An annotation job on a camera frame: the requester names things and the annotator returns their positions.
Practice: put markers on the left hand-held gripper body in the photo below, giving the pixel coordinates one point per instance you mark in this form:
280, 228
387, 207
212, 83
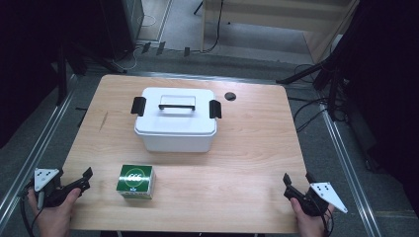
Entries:
49, 191

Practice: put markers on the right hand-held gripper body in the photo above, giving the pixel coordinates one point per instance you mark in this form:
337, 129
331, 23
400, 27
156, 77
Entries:
313, 202

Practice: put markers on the green and white carton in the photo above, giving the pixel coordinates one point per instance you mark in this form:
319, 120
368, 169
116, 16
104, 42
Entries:
135, 179

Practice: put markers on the white plastic storage box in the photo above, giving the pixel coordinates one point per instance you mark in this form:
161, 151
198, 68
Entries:
178, 143

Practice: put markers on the white box lid black clasps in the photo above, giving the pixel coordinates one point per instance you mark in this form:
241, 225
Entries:
176, 123

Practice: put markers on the person's right hand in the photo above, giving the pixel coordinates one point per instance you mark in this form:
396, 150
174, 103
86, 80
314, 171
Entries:
309, 223

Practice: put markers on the person's left hand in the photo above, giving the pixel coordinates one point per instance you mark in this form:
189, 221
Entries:
54, 217

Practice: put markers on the black metal stand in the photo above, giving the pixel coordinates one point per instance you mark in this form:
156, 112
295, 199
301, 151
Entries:
62, 75
332, 82

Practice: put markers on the dark curtain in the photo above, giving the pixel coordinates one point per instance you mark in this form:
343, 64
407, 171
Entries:
26, 65
388, 82

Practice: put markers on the light wooden furniture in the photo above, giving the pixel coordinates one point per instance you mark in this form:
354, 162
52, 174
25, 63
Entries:
280, 15

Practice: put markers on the metal floor rail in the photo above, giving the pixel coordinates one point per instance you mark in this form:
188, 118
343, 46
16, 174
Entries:
29, 161
349, 171

